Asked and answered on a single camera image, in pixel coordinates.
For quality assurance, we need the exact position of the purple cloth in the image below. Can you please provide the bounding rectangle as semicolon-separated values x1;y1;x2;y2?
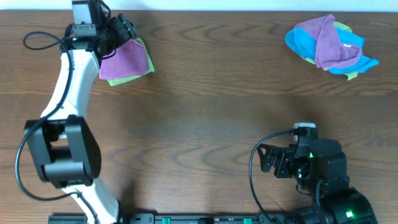
294;14;364;69
98;39;149;81

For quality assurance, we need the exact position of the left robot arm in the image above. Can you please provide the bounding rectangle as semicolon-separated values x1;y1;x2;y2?
21;1;139;223

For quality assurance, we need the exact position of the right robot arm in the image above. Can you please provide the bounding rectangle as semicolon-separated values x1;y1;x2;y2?
256;138;377;224

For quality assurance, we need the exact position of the folded green cloth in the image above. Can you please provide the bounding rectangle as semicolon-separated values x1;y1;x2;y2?
106;37;155;87

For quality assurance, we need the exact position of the yellow-green cloth under pile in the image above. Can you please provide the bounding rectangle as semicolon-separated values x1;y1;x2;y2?
302;21;359;80

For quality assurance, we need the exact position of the blue cloth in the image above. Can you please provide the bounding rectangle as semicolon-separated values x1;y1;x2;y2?
285;28;379;79

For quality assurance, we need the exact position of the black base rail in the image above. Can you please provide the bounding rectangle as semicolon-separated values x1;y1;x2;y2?
47;213;299;224

